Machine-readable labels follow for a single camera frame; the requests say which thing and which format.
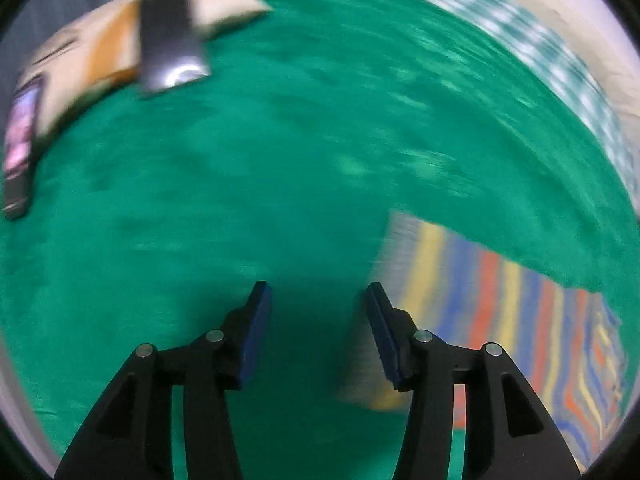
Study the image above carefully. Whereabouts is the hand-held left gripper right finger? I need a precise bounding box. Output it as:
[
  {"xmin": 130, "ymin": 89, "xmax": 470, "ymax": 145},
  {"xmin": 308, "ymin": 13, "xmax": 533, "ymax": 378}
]
[{"xmin": 365, "ymin": 282, "xmax": 585, "ymax": 480}]

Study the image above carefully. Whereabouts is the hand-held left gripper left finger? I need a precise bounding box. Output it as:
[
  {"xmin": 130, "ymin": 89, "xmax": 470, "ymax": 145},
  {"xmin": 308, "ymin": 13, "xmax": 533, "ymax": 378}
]
[{"xmin": 54, "ymin": 280, "xmax": 274, "ymax": 480}]

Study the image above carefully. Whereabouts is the striped knitted small garment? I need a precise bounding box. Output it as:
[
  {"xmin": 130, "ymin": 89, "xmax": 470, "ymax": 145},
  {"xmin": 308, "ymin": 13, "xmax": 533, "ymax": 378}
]
[{"xmin": 335, "ymin": 210, "xmax": 628, "ymax": 473}]

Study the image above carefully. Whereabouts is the green plush blanket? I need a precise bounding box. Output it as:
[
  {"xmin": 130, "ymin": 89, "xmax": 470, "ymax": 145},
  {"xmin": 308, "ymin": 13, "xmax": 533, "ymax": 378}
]
[{"xmin": 0, "ymin": 0, "xmax": 636, "ymax": 480}]

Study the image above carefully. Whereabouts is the dark phone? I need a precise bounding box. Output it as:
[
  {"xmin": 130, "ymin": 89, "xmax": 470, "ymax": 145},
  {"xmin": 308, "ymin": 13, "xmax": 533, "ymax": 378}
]
[{"xmin": 137, "ymin": 0, "xmax": 212, "ymax": 98}]

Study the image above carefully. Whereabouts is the phone with lit screen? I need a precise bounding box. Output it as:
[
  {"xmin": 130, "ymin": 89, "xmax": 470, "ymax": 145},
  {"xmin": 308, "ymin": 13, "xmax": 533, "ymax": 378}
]
[{"xmin": 2, "ymin": 75, "xmax": 46, "ymax": 221}]

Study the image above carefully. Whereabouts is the teal checkered cloth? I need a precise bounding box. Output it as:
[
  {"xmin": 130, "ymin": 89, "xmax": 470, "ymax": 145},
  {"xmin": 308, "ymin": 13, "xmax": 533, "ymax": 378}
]
[{"xmin": 360, "ymin": 0, "xmax": 638, "ymax": 191}]

